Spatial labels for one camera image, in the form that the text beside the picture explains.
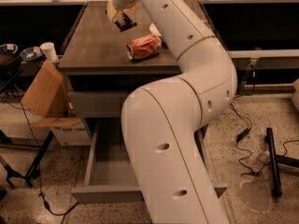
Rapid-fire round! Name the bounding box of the blue bowl with items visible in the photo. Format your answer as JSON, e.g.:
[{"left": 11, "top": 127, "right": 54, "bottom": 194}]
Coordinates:
[{"left": 21, "top": 47, "right": 44, "bottom": 63}]

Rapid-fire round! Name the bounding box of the open grey middle drawer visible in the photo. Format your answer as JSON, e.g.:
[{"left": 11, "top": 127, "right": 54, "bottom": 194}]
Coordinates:
[{"left": 70, "top": 117, "right": 228, "bottom": 204}]

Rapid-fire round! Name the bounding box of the white paper cup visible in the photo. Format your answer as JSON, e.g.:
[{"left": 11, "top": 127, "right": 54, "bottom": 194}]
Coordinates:
[{"left": 40, "top": 42, "right": 59, "bottom": 63}]

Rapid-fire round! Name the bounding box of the brown cardboard box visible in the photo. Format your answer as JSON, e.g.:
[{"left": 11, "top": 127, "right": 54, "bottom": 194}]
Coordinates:
[{"left": 21, "top": 60, "right": 91, "bottom": 146}]

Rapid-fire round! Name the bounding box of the black stand leg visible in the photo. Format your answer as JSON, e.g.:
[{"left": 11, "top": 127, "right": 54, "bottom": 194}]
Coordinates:
[{"left": 265, "top": 127, "right": 299, "bottom": 197}]

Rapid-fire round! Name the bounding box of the black power adapter cable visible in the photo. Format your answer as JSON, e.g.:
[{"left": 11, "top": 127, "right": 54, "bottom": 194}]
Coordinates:
[{"left": 228, "top": 94, "right": 271, "bottom": 177}]

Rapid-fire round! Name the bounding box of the black floor cable left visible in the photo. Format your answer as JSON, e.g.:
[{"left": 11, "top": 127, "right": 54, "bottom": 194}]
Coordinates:
[{"left": 12, "top": 87, "right": 80, "bottom": 217}]

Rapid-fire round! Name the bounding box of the crushed orange soda can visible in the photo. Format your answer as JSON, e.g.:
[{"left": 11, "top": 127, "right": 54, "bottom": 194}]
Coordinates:
[{"left": 126, "top": 35, "right": 162, "bottom": 60}]

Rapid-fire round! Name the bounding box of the grey drawer cabinet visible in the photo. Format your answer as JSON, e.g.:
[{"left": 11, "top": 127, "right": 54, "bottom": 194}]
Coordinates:
[{"left": 60, "top": 2, "right": 180, "bottom": 127}]

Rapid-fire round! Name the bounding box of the clear plastic bottle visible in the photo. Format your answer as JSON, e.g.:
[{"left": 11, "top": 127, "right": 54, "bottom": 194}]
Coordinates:
[{"left": 251, "top": 151, "right": 270, "bottom": 173}]

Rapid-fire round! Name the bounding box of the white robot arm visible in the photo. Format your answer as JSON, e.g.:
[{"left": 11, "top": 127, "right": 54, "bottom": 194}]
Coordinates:
[{"left": 112, "top": 0, "right": 237, "bottom": 224}]

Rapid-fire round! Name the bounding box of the closed grey top drawer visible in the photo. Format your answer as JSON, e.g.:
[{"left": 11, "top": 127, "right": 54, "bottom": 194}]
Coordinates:
[{"left": 68, "top": 91, "right": 127, "bottom": 119}]

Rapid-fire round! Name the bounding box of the black table leg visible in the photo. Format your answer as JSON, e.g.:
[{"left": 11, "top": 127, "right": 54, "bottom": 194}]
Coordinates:
[{"left": 25, "top": 131, "right": 54, "bottom": 188}]

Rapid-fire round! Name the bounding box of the dark rxbar chocolate bar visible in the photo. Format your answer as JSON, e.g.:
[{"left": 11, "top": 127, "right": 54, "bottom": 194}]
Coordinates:
[{"left": 115, "top": 13, "right": 137, "bottom": 32}]

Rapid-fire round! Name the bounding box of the white paper bowl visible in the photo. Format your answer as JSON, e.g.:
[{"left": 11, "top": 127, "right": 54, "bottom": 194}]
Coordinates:
[{"left": 149, "top": 23, "right": 162, "bottom": 37}]

